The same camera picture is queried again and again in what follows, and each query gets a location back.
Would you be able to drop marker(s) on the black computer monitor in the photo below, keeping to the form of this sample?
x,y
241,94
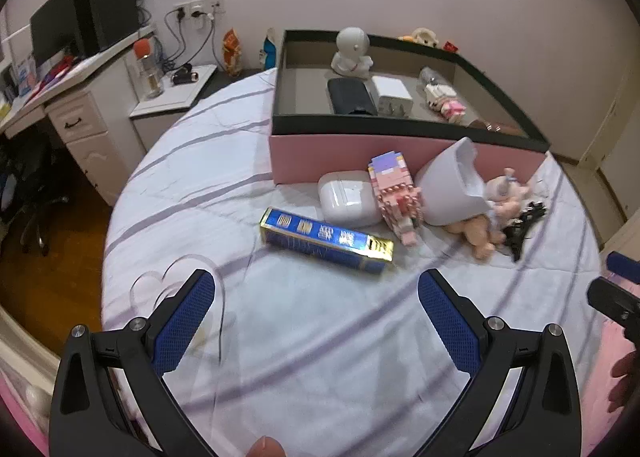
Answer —
x,y
55,24

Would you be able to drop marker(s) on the clear glass bottle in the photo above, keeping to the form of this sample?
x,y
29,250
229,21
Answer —
x,y
430,76

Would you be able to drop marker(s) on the white cone-shaped device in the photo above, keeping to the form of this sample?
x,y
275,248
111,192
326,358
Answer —
x,y
445,192

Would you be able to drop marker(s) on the black computer tower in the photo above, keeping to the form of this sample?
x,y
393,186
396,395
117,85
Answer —
x,y
107,12

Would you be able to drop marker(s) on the pink box with black rim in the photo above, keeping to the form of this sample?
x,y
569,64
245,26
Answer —
x,y
300,162

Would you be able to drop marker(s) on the blue and gold box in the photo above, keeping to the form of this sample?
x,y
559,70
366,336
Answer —
x,y
320,237

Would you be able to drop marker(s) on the white robot figurine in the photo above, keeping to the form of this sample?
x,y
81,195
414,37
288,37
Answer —
x,y
352,44

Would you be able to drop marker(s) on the white plug adapter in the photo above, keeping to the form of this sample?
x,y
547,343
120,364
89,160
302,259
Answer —
x,y
392,94

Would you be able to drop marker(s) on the small blue carton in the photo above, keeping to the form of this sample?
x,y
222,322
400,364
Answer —
x,y
24,77

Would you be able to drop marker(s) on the pink block figure purple hair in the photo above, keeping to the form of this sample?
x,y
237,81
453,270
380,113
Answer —
x,y
395,197

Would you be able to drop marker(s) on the small black device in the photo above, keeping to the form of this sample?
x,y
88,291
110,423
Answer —
x,y
185,74

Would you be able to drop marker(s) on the white and pink block figure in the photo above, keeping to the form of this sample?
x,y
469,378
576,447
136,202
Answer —
x,y
450,107

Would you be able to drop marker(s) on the small doll in blue dress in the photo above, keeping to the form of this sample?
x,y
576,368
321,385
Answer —
x,y
477,234

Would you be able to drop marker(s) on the pink bed sheet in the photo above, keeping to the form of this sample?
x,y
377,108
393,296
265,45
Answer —
x,y
597,377

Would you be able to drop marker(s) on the orange snack bag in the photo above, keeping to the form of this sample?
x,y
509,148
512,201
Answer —
x,y
232,52

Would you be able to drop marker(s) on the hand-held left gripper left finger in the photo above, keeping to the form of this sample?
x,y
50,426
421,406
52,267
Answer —
x,y
185,322

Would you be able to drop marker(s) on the red papers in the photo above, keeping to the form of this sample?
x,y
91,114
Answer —
x,y
55,72

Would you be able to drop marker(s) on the white door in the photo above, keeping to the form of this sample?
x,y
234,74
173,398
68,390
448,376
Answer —
x,y
617,137

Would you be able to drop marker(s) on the white desk with drawers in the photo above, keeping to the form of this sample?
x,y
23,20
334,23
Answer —
x,y
85,137

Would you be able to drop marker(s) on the white nightstand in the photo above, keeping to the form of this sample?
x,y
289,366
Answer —
x,y
165,102

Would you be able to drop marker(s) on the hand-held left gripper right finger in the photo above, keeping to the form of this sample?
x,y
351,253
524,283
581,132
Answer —
x,y
450,324

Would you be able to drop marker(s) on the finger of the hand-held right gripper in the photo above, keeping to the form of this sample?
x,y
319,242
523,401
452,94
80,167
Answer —
x,y
612,299
624,266

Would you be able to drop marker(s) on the black hair clip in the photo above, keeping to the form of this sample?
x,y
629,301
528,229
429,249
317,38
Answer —
x,y
520,229

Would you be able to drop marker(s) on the white earbuds case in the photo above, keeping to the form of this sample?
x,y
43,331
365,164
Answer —
x,y
345,199

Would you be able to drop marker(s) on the blue and white bag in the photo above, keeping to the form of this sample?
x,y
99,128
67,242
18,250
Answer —
x,y
268,49

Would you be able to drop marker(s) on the person's left hand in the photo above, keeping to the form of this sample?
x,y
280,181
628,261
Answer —
x,y
267,448

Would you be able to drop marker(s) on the bottle with orange cap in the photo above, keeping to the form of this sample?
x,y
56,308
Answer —
x,y
147,72

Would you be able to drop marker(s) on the yellow plush toy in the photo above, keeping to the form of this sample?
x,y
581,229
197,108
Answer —
x,y
406,38

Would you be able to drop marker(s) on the person's right hand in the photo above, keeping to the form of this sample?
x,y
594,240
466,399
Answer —
x,y
627,382

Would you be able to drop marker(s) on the black office chair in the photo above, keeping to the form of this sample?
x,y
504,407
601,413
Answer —
x,y
30,197

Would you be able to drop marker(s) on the black oblong case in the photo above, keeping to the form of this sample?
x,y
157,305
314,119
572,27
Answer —
x,y
350,94

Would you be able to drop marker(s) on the white wall outlet strip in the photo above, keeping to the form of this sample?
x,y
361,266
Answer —
x,y
200,7

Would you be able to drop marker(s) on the white skull plush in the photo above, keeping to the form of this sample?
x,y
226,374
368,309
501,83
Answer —
x,y
427,37

